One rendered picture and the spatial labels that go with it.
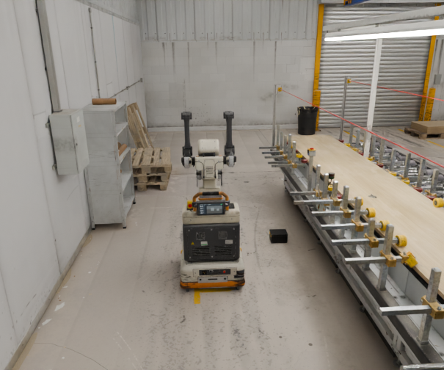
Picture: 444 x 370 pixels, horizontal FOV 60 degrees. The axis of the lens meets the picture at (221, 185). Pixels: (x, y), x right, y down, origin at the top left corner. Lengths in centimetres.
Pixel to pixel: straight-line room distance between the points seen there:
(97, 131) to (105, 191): 77
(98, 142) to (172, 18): 668
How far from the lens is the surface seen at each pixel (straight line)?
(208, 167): 378
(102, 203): 522
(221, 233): 368
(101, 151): 500
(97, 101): 542
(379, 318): 353
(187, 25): 1110
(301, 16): 1147
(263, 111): 1137
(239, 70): 1116
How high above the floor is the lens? 223
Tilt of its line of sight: 19 degrees down
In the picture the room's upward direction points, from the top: 1 degrees counter-clockwise
